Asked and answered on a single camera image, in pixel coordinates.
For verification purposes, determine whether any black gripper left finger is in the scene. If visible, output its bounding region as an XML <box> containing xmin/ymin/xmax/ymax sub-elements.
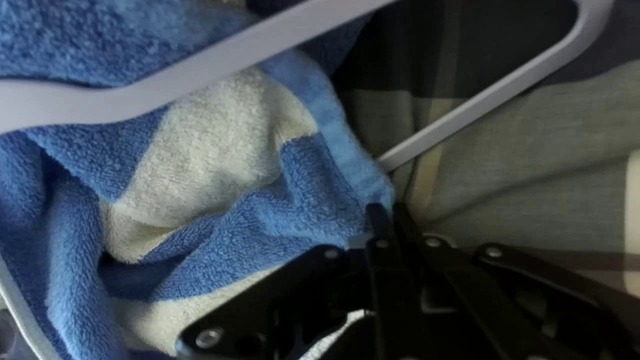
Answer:
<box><xmin>176</xmin><ymin>203</ymin><xmax>403</xmax><ymax>360</ymax></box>

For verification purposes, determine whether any plaid bed comforter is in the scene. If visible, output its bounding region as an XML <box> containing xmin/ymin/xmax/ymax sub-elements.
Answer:
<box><xmin>331</xmin><ymin>0</ymin><xmax>640</xmax><ymax>301</ymax></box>

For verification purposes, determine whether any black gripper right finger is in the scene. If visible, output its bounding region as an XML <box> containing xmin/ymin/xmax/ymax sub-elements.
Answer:
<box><xmin>392</xmin><ymin>200</ymin><xmax>640</xmax><ymax>360</ymax></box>

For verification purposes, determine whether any white and blue striped towel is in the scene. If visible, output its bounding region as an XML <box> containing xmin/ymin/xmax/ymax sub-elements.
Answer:
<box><xmin>0</xmin><ymin>0</ymin><xmax>397</xmax><ymax>360</ymax></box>

